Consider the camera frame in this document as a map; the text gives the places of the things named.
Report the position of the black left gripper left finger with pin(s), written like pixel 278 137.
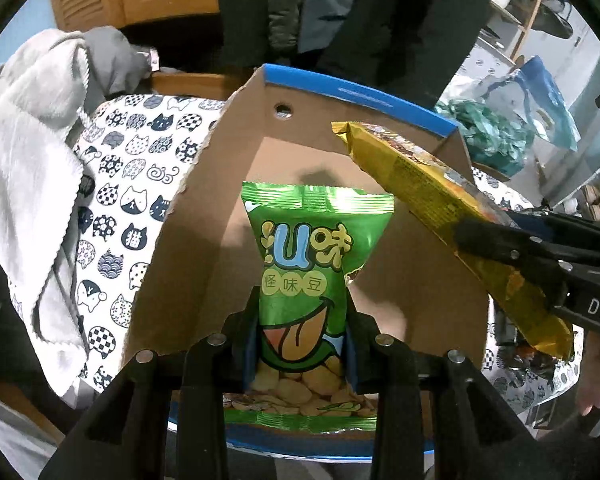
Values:
pixel 123 434

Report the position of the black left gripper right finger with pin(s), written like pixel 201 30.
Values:
pixel 438 401

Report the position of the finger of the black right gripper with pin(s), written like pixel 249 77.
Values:
pixel 559 229
pixel 537 260

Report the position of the blue cardboard box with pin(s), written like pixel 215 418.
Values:
pixel 278 128

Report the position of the yellow long snack packet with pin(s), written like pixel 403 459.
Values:
pixel 459 214

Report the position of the green bean snack bag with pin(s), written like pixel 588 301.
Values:
pixel 313 239

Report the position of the right hand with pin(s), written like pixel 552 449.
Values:
pixel 588 394

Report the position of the teal patterned bag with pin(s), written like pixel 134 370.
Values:
pixel 492 139

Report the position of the blue clear plastic bag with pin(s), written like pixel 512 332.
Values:
pixel 530 96

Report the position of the wooden shelf rack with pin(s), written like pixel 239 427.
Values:
pixel 511 22

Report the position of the cat pattern bed sheet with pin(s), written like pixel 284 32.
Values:
pixel 136 153

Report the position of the dark hanging jacket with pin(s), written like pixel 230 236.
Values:
pixel 407 48

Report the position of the grey white towel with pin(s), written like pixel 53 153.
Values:
pixel 49 90

